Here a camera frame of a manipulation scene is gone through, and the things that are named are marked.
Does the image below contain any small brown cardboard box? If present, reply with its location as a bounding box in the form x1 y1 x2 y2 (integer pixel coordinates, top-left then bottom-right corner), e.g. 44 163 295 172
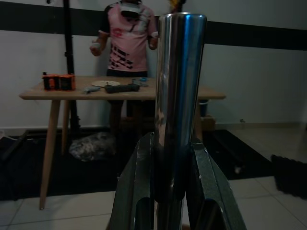
200 115 216 131

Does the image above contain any light wooden table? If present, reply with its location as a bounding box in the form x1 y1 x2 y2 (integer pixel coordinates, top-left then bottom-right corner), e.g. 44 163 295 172
19 76 226 211

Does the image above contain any black floor mat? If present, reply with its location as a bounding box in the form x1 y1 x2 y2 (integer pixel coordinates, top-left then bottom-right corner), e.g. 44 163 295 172
0 129 272 202

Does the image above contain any black upright stand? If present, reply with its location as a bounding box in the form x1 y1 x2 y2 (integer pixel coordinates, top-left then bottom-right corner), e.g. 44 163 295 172
62 0 81 135

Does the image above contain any dark foam puzzle mat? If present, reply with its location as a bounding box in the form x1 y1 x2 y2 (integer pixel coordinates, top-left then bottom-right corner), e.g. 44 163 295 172
271 154 307 199

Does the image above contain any orange and black case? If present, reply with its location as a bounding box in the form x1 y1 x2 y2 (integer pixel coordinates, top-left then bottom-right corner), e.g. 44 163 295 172
42 71 76 92

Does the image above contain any grey plastic bag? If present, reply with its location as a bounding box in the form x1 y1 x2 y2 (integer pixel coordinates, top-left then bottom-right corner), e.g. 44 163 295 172
69 131 117 161

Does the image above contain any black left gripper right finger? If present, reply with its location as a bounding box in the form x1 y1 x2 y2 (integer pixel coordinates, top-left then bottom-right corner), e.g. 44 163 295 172
184 138 248 230

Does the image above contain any person in pink shirt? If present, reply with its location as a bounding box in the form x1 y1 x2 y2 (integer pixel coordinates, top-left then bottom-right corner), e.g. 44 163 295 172
90 0 159 135

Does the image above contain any blue bucket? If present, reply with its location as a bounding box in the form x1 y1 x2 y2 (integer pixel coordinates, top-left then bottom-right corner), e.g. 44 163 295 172
199 99 209 118

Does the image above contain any round beige plate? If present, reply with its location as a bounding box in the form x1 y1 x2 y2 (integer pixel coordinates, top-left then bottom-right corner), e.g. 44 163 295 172
92 80 120 87

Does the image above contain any silver metal broom handle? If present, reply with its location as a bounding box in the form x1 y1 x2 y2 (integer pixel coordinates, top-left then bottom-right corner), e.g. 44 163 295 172
153 13 208 230

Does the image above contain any black elongated tool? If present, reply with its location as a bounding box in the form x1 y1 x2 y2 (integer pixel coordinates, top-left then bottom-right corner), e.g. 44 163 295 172
104 83 141 94

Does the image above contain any white VR headset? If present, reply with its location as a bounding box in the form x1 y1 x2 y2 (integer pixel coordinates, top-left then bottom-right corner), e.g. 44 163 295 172
119 2 142 17

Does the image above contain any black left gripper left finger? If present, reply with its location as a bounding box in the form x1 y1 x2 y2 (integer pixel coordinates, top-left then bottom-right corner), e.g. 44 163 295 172
109 131 156 230

